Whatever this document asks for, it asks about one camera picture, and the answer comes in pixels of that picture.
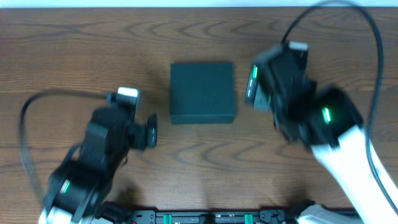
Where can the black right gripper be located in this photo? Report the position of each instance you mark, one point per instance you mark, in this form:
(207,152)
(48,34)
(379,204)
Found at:
(257,84)

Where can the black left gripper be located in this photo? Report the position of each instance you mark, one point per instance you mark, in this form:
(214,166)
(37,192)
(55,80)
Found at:
(150,132)

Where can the dark green gift box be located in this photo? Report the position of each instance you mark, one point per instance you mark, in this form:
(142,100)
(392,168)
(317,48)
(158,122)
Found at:
(202,93)

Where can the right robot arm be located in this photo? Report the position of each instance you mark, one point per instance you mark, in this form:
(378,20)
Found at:
(329,125)

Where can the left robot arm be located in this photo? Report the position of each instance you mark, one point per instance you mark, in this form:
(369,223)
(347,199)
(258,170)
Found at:
(85,176)

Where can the black mounting rail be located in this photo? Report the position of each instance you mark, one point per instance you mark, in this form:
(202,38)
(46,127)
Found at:
(308,212)

